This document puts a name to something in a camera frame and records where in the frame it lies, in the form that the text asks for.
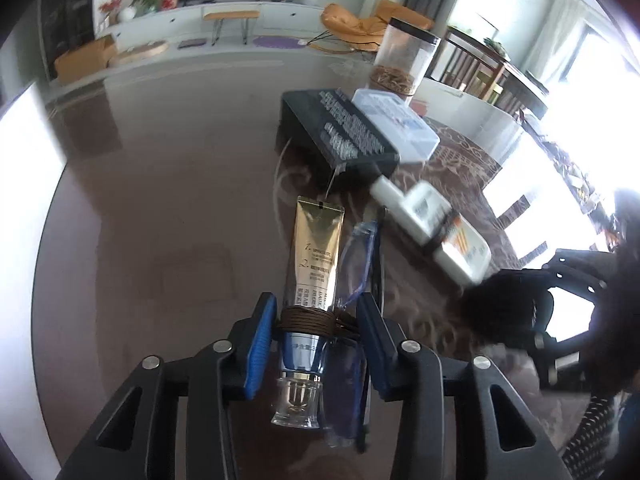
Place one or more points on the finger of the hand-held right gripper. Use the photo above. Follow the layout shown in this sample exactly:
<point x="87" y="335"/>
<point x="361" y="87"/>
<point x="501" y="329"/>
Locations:
<point x="560" y="360"/>
<point x="580" y="267"/>

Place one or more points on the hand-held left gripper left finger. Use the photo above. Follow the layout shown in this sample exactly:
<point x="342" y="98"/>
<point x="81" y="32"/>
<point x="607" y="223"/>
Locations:
<point x="260" y="350"/>

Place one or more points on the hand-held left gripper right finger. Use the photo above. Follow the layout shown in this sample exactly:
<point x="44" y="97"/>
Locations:
<point x="372" y="345"/>

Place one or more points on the brown rubber band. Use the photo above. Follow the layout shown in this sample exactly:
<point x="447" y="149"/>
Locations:
<point x="310" y="322"/>

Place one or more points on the black fluffy hairpiece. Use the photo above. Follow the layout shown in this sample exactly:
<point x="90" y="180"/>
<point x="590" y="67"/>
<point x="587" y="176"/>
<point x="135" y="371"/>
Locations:
<point x="492" y="305"/>

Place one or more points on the blue toothbrush pack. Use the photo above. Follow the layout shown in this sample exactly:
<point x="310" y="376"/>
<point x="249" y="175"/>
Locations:
<point x="362" y="250"/>

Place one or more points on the gold cosmetic tube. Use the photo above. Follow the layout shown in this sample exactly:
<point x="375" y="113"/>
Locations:
<point x="312" y="255"/>

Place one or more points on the polka dot clothing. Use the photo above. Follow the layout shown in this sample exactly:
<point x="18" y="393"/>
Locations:
<point x="592" y="440"/>

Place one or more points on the white bottle with orange label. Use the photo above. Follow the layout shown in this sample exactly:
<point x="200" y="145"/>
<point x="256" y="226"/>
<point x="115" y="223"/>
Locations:
<point x="462" y="250"/>

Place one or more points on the brown patterned table mat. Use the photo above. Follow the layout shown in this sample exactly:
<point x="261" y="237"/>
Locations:
<point x="470" y="160"/>

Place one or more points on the black printed box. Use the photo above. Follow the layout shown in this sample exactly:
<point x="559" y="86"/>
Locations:
<point x="345" y="130"/>

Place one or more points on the white plastic box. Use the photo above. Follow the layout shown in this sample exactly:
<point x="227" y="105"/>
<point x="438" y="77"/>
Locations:
<point x="395" y="120"/>

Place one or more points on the dark wooden chair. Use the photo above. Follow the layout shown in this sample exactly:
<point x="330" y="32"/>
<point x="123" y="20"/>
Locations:
<point x="470" y="65"/>

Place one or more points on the white sheer curtain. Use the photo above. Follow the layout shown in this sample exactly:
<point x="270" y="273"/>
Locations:
<point x="565" y="35"/>

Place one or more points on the clear jar with black lid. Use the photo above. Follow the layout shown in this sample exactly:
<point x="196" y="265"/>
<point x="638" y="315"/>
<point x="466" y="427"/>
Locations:
<point x="402" y="60"/>

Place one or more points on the purple floor mat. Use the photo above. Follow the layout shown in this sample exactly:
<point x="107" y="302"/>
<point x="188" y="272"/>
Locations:
<point x="275" y="41"/>

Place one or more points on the grey floor mat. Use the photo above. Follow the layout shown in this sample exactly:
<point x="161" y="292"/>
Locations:
<point x="191" y="43"/>

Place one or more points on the orange lounge chair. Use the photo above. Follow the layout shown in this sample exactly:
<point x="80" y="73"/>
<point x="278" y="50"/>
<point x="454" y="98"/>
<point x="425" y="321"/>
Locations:
<point x="350" y="22"/>

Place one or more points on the white television cabinet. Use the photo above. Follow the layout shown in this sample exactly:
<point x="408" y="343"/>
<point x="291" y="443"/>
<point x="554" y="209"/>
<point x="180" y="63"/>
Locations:
<point x="280" y="17"/>

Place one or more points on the wooden bench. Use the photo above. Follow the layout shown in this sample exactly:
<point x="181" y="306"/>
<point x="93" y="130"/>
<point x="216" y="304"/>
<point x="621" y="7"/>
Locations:
<point x="231" y="15"/>

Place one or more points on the cardboard box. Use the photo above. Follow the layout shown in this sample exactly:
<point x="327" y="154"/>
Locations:
<point x="85" y="60"/>

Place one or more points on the red flowers in white vase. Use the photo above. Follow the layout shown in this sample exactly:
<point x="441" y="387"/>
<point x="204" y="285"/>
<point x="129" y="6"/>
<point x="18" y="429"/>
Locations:
<point x="117" y="5"/>

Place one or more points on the dark display cabinet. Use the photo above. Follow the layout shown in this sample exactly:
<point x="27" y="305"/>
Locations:
<point x="67" y="10"/>

